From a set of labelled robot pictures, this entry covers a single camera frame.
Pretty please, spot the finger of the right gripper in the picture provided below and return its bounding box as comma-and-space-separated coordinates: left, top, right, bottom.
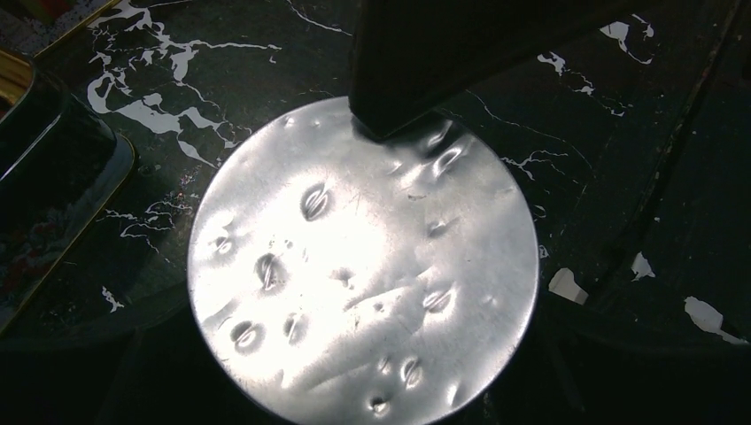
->
348, 0, 646, 138

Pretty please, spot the white round jar lid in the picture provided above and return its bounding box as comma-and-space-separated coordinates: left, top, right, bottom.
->
187, 97, 538, 424

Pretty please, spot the tin tray of lollipops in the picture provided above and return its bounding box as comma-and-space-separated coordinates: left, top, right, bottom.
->
0, 0, 137, 336

